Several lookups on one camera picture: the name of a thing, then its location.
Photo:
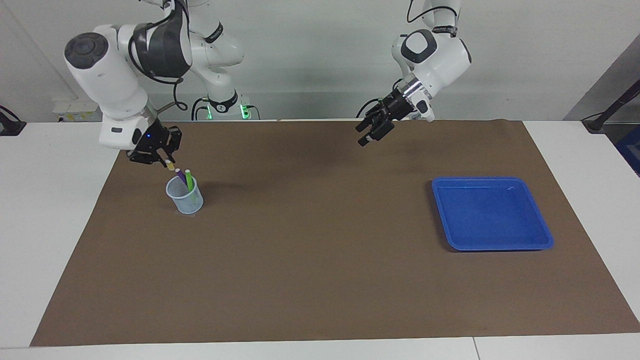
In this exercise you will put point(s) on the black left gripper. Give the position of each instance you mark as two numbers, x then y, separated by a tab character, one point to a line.
400	106

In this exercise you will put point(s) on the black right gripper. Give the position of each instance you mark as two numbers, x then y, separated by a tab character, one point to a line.
152	142

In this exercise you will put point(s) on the brown table mat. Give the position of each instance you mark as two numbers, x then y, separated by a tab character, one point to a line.
320	250

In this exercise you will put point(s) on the yellow pen white cap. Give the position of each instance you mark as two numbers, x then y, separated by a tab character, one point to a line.
171	166

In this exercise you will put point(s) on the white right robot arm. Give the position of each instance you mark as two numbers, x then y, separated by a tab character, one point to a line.
105	80

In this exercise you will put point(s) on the translucent plastic cup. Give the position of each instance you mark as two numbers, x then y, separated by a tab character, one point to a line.
186	202

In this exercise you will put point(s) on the blue plastic tray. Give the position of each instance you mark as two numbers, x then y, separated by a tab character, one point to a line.
490	215

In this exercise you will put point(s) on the green pen white cap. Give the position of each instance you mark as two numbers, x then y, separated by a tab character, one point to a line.
189	180

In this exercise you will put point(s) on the white power strip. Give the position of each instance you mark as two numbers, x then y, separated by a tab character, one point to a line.
75	109

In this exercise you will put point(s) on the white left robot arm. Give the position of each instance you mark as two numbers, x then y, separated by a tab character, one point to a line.
440	55

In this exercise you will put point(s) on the blue storage crate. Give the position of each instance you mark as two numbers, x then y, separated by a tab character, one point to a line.
631	150

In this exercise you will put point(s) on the purple pen white cap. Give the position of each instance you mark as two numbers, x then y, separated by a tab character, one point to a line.
181	177

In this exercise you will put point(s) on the black clamp mount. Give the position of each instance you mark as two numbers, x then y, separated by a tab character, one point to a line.
10	125

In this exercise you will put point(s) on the black angled stand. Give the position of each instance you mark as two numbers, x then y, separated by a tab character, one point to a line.
612	105

